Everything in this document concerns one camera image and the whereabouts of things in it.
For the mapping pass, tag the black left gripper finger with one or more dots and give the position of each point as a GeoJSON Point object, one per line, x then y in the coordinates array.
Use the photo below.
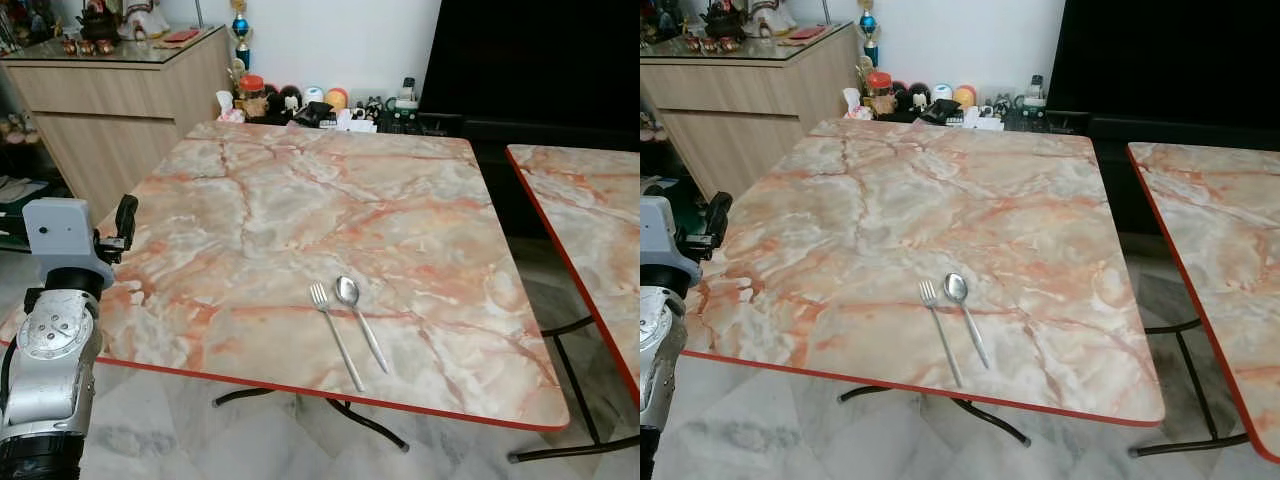
{"type": "Point", "coordinates": [720, 215]}
{"type": "Point", "coordinates": [127, 218]}

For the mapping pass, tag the silver metal fork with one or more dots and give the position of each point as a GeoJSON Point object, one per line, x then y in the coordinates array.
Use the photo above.
{"type": "Point", "coordinates": [927, 292]}
{"type": "Point", "coordinates": [319, 294]}

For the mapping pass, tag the light wooden sideboard cabinet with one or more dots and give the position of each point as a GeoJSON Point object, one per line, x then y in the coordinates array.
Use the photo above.
{"type": "Point", "coordinates": [110, 110]}
{"type": "Point", "coordinates": [750, 105]}

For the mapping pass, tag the pink tissue pack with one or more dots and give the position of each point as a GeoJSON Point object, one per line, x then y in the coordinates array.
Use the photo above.
{"type": "Point", "coordinates": [856, 105]}
{"type": "Point", "coordinates": [229, 108]}

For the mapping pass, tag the jar with red lid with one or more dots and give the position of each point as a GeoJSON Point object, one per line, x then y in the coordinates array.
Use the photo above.
{"type": "Point", "coordinates": [252, 92]}
{"type": "Point", "coordinates": [879, 90]}

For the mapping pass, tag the small red tray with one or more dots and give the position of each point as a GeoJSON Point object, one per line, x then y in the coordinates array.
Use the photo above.
{"type": "Point", "coordinates": [181, 36]}
{"type": "Point", "coordinates": [806, 33]}

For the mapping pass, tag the black round plush toy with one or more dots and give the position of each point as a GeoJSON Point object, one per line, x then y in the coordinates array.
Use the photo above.
{"type": "Point", "coordinates": [282, 100]}
{"type": "Point", "coordinates": [910, 97]}

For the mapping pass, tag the dark teapot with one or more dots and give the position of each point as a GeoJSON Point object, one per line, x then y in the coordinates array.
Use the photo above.
{"type": "Point", "coordinates": [724, 18]}
{"type": "Point", "coordinates": [100, 20]}

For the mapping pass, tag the white ceramic figurine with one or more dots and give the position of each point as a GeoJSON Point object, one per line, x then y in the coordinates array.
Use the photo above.
{"type": "Point", "coordinates": [145, 18]}
{"type": "Point", "coordinates": [772, 15]}

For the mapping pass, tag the black telephone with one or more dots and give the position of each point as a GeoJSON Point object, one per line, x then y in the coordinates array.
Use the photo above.
{"type": "Point", "coordinates": [940, 110]}
{"type": "Point", "coordinates": [313, 114]}

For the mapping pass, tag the white and blue ball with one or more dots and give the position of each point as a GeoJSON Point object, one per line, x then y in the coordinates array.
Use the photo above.
{"type": "Point", "coordinates": [941, 92]}
{"type": "Point", "coordinates": [313, 95]}

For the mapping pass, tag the gold trophy with blue ball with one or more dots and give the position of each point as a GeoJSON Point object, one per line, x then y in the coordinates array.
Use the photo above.
{"type": "Point", "coordinates": [240, 25]}
{"type": "Point", "coordinates": [868, 22]}

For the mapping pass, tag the silver metal spoon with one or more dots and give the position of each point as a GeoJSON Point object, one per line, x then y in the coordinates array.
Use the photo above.
{"type": "Point", "coordinates": [347, 290]}
{"type": "Point", "coordinates": [956, 287]}

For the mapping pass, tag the orange and yellow ball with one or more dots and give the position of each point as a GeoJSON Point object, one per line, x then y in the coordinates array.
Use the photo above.
{"type": "Point", "coordinates": [337, 97]}
{"type": "Point", "coordinates": [964, 95]}

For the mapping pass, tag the large black television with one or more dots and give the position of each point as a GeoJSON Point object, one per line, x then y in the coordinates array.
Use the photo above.
{"type": "Point", "coordinates": [530, 55]}
{"type": "Point", "coordinates": [1160, 55]}

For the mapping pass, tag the small white box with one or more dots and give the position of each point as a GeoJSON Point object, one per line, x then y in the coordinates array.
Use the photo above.
{"type": "Point", "coordinates": [985, 120]}
{"type": "Point", "coordinates": [357, 122]}

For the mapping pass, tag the white and green bottle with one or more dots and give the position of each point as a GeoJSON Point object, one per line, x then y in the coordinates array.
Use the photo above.
{"type": "Point", "coordinates": [1035, 92]}
{"type": "Point", "coordinates": [407, 95]}

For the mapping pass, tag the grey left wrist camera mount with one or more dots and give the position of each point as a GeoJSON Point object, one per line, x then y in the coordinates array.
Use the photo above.
{"type": "Point", "coordinates": [60, 235]}
{"type": "Point", "coordinates": [662, 240]}

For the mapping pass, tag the black metal table leg frame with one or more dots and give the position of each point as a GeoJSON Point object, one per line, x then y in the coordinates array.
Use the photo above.
{"type": "Point", "coordinates": [1196, 385]}
{"type": "Point", "coordinates": [1000, 427]}
{"type": "Point", "coordinates": [385, 434]}
{"type": "Point", "coordinates": [577, 390]}

